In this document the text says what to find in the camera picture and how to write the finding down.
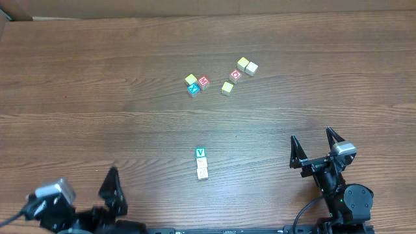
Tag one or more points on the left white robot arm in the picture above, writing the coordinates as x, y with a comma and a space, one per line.
118, 226

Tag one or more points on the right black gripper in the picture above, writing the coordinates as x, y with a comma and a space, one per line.
316, 161

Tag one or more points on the blue T wooden block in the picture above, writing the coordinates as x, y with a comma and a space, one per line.
201, 162

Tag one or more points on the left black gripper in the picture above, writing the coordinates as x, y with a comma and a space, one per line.
92, 212

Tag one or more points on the yellow block with drawing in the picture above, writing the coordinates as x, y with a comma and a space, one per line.
227, 88

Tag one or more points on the yellow top wooden block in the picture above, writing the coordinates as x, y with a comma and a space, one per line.
190, 79

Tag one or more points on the far yellow top block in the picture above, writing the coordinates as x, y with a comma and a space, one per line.
242, 64

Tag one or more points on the plain white wooden block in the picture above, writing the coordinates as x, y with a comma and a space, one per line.
251, 68

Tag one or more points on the W wooden block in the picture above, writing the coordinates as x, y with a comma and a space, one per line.
202, 173

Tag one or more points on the red Q wooden block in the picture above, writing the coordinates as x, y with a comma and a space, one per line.
235, 76

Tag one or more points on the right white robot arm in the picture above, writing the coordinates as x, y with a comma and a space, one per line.
349, 205

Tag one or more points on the blue X wooden block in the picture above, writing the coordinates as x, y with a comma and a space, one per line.
193, 90

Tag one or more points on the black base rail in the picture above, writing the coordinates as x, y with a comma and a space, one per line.
301, 229

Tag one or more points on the red M wooden block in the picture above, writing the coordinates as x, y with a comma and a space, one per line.
203, 82

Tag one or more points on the green A wooden block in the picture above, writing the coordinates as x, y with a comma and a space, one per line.
200, 152

